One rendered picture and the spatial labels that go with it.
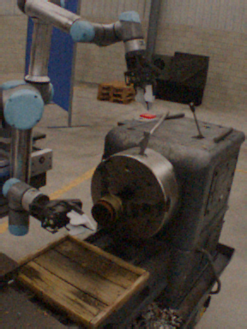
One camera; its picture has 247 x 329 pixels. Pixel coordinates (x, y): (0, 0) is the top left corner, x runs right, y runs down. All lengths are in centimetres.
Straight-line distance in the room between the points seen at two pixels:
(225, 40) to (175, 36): 166
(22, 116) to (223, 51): 1022
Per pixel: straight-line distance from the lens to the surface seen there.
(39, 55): 154
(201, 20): 1123
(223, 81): 1103
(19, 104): 98
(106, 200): 107
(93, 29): 118
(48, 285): 108
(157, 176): 109
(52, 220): 100
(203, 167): 119
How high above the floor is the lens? 160
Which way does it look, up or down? 20 degrees down
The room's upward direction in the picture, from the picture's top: 6 degrees clockwise
